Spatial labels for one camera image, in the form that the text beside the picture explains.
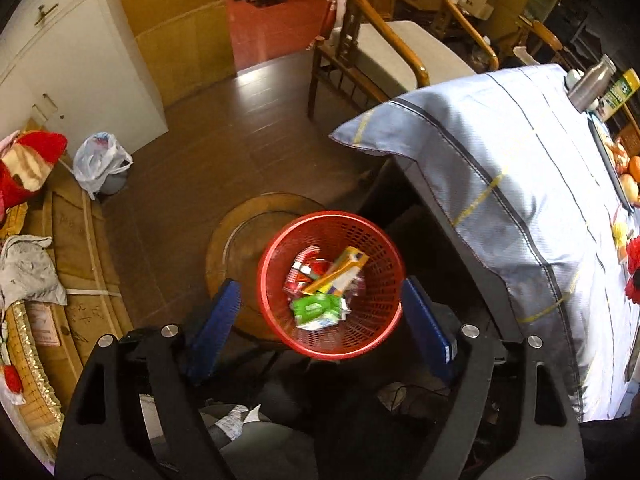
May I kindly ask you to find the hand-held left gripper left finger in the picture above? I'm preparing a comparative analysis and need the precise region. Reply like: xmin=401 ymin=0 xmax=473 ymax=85
xmin=54 ymin=278 xmax=242 ymax=480

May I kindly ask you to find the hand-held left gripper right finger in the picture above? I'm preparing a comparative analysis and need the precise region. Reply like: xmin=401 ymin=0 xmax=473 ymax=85
xmin=401 ymin=276 xmax=586 ymax=480

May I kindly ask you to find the yellow ribbon flower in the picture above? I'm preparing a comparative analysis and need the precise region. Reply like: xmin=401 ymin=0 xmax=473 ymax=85
xmin=611 ymin=210 xmax=637 ymax=263

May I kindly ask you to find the red plastic basket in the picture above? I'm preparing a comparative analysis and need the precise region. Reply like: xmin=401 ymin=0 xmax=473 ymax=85
xmin=256 ymin=211 xmax=407 ymax=361

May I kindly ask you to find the green tissue packet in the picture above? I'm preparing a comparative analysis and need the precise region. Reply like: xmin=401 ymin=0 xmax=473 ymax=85
xmin=290 ymin=294 xmax=351 ymax=331

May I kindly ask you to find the red green snack bag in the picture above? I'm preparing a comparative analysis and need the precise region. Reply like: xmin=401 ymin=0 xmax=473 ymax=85
xmin=284 ymin=245 xmax=333 ymax=296

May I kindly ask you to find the colourful striped box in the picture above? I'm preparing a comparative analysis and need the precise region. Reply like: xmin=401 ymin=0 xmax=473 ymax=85
xmin=302 ymin=247 xmax=370 ymax=297

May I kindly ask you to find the yellow apple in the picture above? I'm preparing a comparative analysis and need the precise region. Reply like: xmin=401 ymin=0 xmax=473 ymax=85
xmin=618 ymin=174 xmax=640 ymax=207

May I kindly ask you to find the round wooden stool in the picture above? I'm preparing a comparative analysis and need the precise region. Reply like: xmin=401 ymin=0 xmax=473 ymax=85
xmin=205 ymin=192 xmax=331 ymax=346

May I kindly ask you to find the red pomegranate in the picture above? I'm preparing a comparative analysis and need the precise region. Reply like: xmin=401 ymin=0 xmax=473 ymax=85
xmin=611 ymin=140 xmax=632 ymax=176

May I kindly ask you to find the blue rimmed plate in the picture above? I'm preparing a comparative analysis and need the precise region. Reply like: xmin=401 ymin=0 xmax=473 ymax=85
xmin=587 ymin=112 xmax=636 ymax=213

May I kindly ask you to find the blue striped tablecloth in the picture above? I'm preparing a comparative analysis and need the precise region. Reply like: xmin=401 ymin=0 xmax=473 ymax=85
xmin=329 ymin=63 xmax=640 ymax=423

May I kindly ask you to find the yellow spray can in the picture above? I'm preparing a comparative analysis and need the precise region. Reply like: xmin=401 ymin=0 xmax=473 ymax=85
xmin=597 ymin=69 xmax=640 ymax=122

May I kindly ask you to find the steel bottle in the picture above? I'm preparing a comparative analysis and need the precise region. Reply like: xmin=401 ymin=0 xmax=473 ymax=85
xmin=567 ymin=55 xmax=618 ymax=113

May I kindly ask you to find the pale lidded bowl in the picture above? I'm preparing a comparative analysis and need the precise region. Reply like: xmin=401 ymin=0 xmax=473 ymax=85
xmin=565 ymin=68 xmax=601 ymax=112

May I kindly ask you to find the gold fringed mat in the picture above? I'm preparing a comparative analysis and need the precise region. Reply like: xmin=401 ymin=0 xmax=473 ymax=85
xmin=0 ymin=300 xmax=63 ymax=461

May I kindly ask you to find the grey cloth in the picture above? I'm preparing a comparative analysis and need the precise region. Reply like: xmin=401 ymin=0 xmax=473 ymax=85
xmin=0 ymin=234 xmax=67 ymax=311

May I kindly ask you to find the bin with plastic bag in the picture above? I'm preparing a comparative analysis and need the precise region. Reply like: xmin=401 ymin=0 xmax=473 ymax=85
xmin=73 ymin=132 xmax=134 ymax=201

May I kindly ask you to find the wooden chair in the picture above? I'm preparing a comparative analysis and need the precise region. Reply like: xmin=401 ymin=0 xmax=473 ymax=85
xmin=517 ymin=17 xmax=568 ymax=68

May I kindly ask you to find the red patterned blanket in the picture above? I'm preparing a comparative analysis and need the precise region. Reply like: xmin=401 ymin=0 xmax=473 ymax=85
xmin=0 ymin=131 xmax=68 ymax=221

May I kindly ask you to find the wooden armchair with cushion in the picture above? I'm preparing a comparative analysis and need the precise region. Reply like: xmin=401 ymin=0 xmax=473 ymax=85
xmin=307 ymin=0 xmax=501 ymax=121

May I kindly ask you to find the white cabinet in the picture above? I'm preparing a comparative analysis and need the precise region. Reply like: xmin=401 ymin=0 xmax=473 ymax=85
xmin=0 ymin=0 xmax=168 ymax=161

